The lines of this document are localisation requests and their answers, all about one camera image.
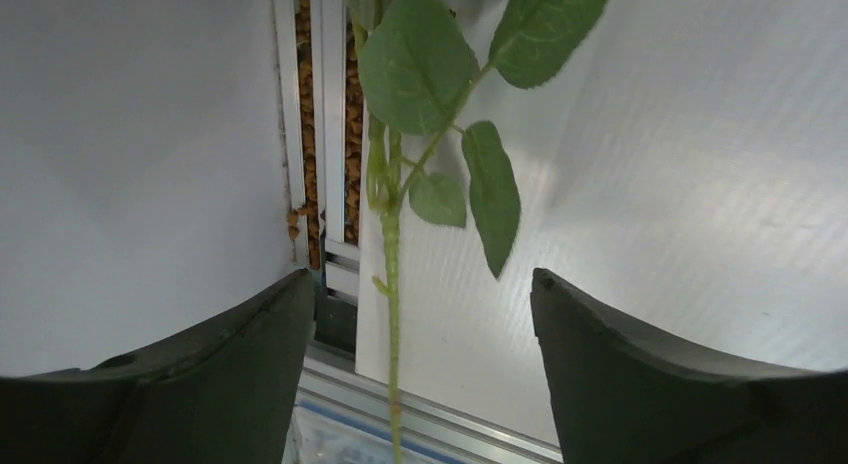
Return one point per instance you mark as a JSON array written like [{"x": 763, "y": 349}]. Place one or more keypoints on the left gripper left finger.
[{"x": 221, "y": 391}]

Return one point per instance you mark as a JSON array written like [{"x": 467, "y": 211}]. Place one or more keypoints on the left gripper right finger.
[{"x": 624, "y": 391}]

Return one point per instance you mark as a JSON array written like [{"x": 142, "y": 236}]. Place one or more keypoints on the pink flower stem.
[{"x": 417, "y": 72}]

